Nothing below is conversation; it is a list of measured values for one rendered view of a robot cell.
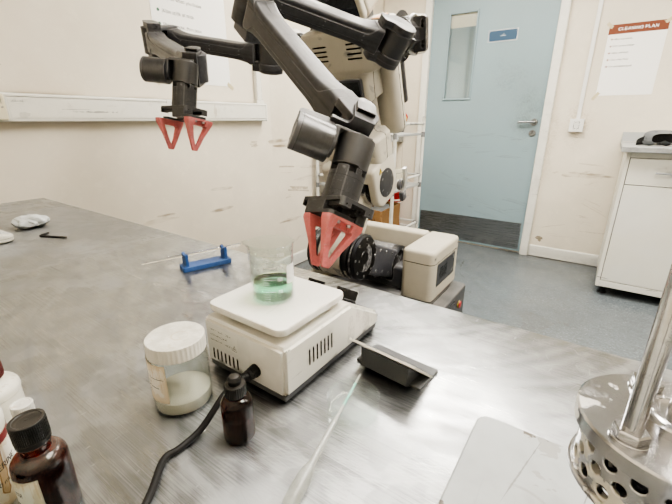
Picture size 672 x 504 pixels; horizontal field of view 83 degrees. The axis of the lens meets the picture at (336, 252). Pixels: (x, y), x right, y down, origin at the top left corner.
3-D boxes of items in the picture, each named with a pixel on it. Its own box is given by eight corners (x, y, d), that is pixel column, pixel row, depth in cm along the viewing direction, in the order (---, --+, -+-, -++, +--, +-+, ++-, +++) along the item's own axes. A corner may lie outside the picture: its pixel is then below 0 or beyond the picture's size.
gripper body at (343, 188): (339, 207, 51) (354, 156, 52) (299, 207, 59) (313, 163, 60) (372, 223, 55) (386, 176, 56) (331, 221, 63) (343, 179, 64)
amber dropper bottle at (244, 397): (252, 446, 36) (247, 384, 33) (220, 447, 36) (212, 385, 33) (258, 422, 38) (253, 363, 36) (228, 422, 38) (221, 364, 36)
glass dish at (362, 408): (390, 413, 40) (391, 396, 39) (350, 440, 36) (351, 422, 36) (354, 386, 44) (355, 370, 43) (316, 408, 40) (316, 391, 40)
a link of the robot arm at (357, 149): (383, 135, 57) (368, 146, 62) (341, 117, 55) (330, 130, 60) (370, 178, 56) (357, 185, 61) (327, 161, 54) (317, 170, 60)
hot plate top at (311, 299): (276, 276, 54) (276, 270, 54) (346, 297, 48) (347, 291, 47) (206, 308, 45) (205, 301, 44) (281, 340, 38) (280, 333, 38)
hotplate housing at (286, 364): (309, 304, 63) (307, 259, 60) (378, 328, 56) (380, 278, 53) (193, 373, 46) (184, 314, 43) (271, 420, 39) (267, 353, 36)
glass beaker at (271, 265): (295, 288, 49) (293, 228, 46) (297, 308, 44) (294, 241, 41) (248, 291, 48) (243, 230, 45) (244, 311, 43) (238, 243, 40)
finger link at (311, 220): (315, 263, 52) (334, 198, 53) (288, 257, 57) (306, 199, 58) (351, 275, 56) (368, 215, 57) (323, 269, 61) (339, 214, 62)
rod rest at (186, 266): (226, 258, 84) (224, 243, 83) (232, 262, 81) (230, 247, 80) (179, 268, 78) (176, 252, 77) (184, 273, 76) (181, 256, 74)
